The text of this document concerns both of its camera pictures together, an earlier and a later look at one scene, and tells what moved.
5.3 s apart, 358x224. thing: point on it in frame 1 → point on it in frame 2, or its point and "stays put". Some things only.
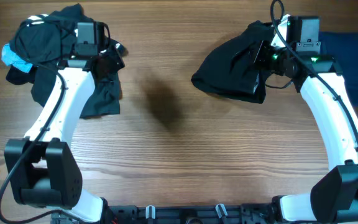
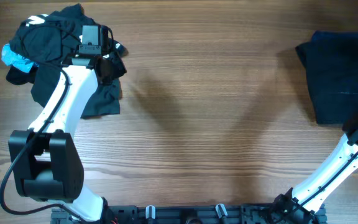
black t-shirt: [229, 69] → [342, 68]
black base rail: [127, 213] stays put
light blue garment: [11, 57] stays put
